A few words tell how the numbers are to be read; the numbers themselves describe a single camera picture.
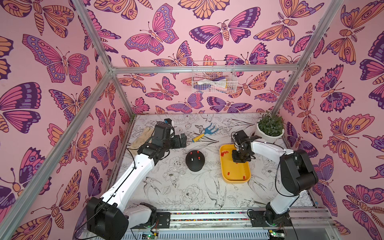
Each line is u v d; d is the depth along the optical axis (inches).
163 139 23.1
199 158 32.9
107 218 15.0
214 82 35.4
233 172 35.0
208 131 43.3
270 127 35.4
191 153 33.8
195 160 33.3
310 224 28.6
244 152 31.3
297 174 18.6
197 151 33.8
